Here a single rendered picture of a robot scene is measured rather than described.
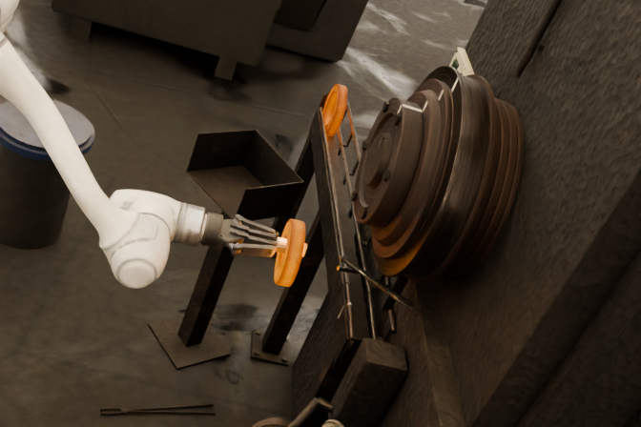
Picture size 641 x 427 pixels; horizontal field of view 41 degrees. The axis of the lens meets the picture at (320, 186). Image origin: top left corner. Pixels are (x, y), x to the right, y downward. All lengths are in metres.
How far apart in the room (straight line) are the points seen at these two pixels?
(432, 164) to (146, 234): 0.58
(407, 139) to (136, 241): 0.57
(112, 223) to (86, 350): 1.06
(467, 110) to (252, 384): 1.40
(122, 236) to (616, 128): 0.94
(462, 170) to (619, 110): 0.34
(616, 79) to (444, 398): 0.69
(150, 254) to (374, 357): 0.52
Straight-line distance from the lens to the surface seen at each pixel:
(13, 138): 2.81
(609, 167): 1.48
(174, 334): 2.88
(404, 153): 1.74
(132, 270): 1.73
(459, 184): 1.68
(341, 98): 2.96
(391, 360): 1.88
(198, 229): 1.90
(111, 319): 2.88
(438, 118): 1.76
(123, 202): 1.90
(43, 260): 3.03
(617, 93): 1.53
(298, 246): 1.91
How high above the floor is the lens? 1.99
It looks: 31 degrees down
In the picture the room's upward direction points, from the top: 23 degrees clockwise
